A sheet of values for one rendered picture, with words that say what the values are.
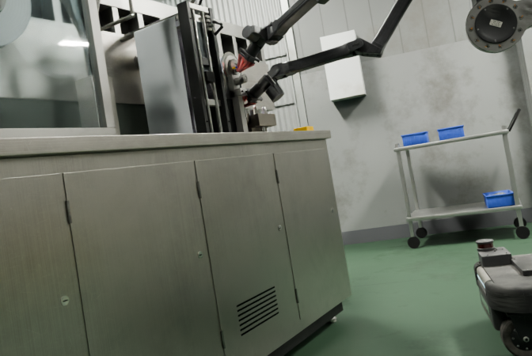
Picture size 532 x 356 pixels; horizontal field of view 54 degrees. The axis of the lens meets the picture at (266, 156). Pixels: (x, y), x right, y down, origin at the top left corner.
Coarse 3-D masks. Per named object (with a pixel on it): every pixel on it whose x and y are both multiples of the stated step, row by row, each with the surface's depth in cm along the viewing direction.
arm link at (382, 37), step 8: (400, 0) 222; (408, 0) 221; (392, 8) 224; (400, 8) 222; (392, 16) 223; (400, 16) 222; (384, 24) 224; (392, 24) 223; (384, 32) 223; (392, 32) 224; (376, 40) 223; (384, 40) 223; (368, 48) 223; (376, 48) 222; (384, 48) 226; (368, 56) 230; (376, 56) 228
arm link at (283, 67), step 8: (360, 40) 223; (336, 48) 228; (344, 48) 227; (352, 48) 223; (360, 48) 224; (312, 56) 231; (320, 56) 230; (328, 56) 229; (336, 56) 228; (344, 56) 228; (352, 56) 230; (280, 64) 234; (288, 64) 233; (296, 64) 233; (304, 64) 232; (312, 64) 231; (320, 64) 231; (280, 72) 234; (288, 72) 233; (296, 72) 235
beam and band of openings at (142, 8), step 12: (108, 0) 227; (120, 0) 234; (132, 0) 240; (144, 0) 247; (108, 12) 230; (120, 12) 237; (144, 12) 245; (156, 12) 252; (168, 12) 260; (120, 24) 241; (132, 24) 243; (144, 24) 255; (216, 24) 294; (228, 24) 304; (120, 36) 230; (216, 36) 293; (228, 36) 306; (240, 36) 313; (228, 48) 308; (264, 60) 334
